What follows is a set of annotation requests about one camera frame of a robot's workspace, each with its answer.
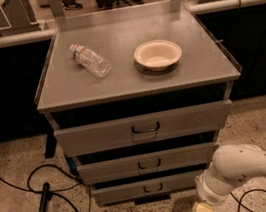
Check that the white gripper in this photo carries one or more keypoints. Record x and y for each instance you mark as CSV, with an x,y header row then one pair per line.
x,y
206,189

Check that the grey drawer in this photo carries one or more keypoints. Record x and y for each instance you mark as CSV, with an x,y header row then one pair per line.
x,y
146,163
146,128
132,191

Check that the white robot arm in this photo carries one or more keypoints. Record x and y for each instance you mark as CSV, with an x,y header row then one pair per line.
x,y
231,167

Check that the grey drawer cabinet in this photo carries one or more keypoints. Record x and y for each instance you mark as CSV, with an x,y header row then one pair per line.
x,y
69,96

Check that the white paper bowl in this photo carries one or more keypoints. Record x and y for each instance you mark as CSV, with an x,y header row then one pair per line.
x,y
157,55

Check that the clear plastic water bottle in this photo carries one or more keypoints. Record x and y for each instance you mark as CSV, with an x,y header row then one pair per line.
x,y
97,65

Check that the person's black sneaker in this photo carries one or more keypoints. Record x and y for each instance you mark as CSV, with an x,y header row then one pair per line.
x,y
73,6

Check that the white horizontal rail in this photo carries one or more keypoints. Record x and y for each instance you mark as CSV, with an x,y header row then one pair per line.
x,y
208,7

